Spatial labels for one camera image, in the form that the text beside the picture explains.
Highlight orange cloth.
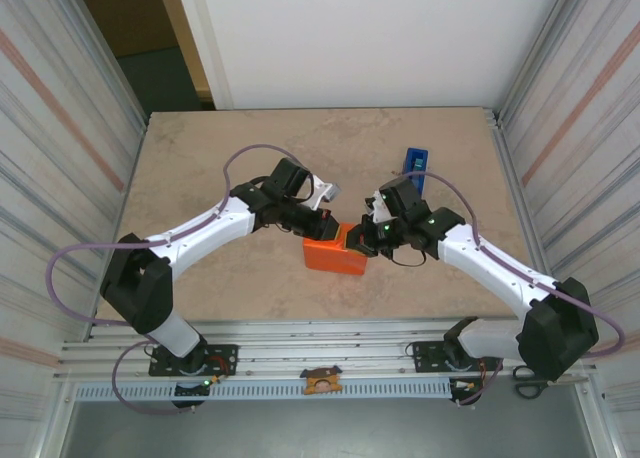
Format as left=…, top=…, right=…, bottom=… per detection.
left=302, top=221, right=369, bottom=277

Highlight blue tape dispenser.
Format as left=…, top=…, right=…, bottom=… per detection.
left=402, top=146, right=431, bottom=194

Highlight brown toy figure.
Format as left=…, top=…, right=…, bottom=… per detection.
left=299, top=365, right=344, bottom=395

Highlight black controller board yellow plug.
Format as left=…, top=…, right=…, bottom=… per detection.
left=448, top=376, right=485, bottom=407

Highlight grey metal sheet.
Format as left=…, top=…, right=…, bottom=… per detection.
left=49, top=397, right=606, bottom=458

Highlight black controller board green light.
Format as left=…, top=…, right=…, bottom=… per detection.
left=171, top=379, right=222, bottom=410

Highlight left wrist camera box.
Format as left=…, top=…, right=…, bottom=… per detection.
left=307, top=175, right=344, bottom=212

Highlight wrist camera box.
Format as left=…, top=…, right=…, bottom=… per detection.
left=363, top=190, right=390, bottom=223
left=307, top=175, right=344, bottom=212

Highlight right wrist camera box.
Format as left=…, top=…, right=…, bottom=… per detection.
left=363, top=190, right=390, bottom=223

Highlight aluminium extrusion frame rails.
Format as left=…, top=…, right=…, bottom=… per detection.
left=52, top=320, right=601, bottom=385

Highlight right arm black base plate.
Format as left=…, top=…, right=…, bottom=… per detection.
left=412, top=340, right=503, bottom=374

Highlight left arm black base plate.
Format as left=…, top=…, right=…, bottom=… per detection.
left=148, top=344, right=239, bottom=378

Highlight perforated grey cable duct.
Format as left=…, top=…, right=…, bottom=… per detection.
left=73, top=377, right=454, bottom=402

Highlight corrugated translucent enclosure panel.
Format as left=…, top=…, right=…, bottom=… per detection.
left=499, top=0, right=640, bottom=429
left=0, top=0, right=149, bottom=429

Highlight black handled scissors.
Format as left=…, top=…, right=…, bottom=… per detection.
left=512, top=365, right=591, bottom=399

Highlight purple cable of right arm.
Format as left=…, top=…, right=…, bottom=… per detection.
left=402, top=171, right=625, bottom=408

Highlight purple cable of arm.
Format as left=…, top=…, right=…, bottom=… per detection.
left=402, top=171, right=625, bottom=408
left=45, top=144, right=299, bottom=416

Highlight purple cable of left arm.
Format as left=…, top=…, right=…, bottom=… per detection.
left=45, top=144, right=299, bottom=416

